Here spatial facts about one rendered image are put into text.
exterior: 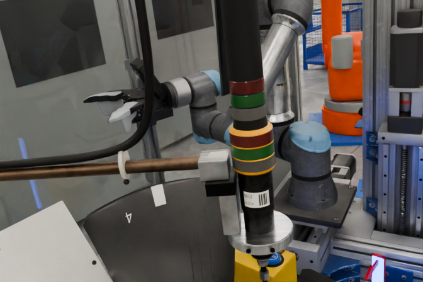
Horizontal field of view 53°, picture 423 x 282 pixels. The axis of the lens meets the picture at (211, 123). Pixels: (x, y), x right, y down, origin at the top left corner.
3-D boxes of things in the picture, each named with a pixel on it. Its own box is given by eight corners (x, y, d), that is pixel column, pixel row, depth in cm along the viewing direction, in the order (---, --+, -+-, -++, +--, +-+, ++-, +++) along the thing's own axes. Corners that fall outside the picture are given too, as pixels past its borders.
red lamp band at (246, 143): (228, 150, 40) (227, 138, 40) (231, 133, 44) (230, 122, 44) (274, 146, 40) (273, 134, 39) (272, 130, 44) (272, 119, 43)
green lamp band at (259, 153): (230, 162, 41) (228, 150, 40) (232, 145, 45) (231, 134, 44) (275, 159, 40) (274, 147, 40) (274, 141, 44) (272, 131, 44)
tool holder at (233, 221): (206, 258, 43) (194, 171, 40) (213, 219, 50) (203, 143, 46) (296, 255, 42) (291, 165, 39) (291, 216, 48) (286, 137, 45)
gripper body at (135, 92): (135, 131, 101) (178, 118, 108) (131, 98, 98) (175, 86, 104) (122, 121, 107) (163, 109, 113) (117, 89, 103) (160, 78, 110)
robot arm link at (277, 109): (281, 168, 128) (268, -22, 110) (250, 155, 139) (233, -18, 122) (309, 155, 134) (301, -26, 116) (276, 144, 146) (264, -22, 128)
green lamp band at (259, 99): (230, 109, 39) (228, 97, 39) (231, 99, 43) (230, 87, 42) (265, 106, 39) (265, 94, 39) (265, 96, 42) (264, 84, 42)
